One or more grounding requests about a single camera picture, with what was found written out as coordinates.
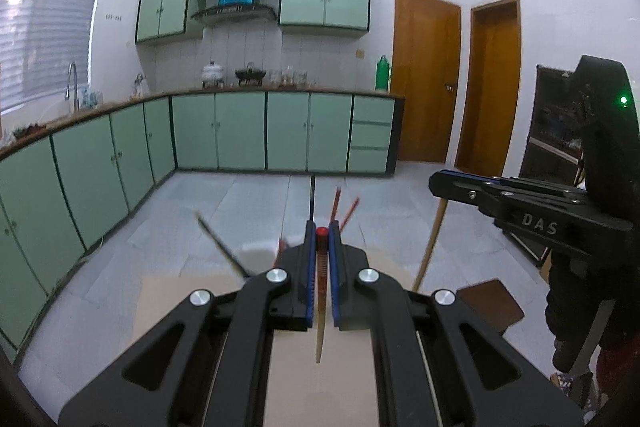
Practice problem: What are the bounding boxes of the green kitchen base cabinets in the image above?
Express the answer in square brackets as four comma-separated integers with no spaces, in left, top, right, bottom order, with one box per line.
[0,89,406,364]

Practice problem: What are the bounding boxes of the red flowered wooden chopstick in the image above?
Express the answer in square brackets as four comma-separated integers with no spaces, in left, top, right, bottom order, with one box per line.
[328,187,344,229]
[314,227,331,364]

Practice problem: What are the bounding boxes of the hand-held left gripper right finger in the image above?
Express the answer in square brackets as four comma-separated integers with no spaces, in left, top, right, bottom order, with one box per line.
[328,220,584,427]

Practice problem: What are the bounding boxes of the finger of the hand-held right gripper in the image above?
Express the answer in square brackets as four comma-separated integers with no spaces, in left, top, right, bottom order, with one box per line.
[444,169,587,198]
[428,171,587,221]

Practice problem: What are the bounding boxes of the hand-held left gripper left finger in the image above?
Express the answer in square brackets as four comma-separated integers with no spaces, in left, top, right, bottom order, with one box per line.
[59,220,317,427]

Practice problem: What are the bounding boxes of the metal sink faucet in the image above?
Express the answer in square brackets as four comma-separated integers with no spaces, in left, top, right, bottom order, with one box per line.
[65,61,81,113]

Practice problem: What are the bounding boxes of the person's red patterned clothing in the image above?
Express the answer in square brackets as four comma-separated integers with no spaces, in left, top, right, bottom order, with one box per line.
[596,346,640,414]

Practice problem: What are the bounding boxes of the row of glass jars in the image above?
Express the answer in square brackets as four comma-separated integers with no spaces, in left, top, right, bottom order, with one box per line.
[268,66,321,89]

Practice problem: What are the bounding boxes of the window with blinds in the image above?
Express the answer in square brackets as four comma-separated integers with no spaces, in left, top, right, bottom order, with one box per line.
[0,0,114,116]

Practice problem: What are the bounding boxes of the plain bamboo chopstick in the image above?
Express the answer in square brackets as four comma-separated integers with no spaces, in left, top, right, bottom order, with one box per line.
[410,196,449,293]

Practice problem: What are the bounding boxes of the brown wooden chair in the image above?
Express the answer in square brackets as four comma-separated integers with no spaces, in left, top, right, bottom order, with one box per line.
[457,277,525,336]

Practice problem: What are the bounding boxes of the green thermos flask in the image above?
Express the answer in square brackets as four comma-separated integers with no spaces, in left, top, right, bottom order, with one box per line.
[374,54,391,94]

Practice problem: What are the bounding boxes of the white cooking pot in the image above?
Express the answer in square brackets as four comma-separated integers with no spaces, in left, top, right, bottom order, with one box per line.
[201,61,225,88]

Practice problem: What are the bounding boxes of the wooden door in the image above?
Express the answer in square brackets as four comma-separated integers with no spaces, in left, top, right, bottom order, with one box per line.
[454,0,522,178]
[389,0,462,164]

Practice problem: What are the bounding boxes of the red patterned wooden chopstick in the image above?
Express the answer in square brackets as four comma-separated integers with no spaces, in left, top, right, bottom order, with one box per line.
[341,197,362,229]

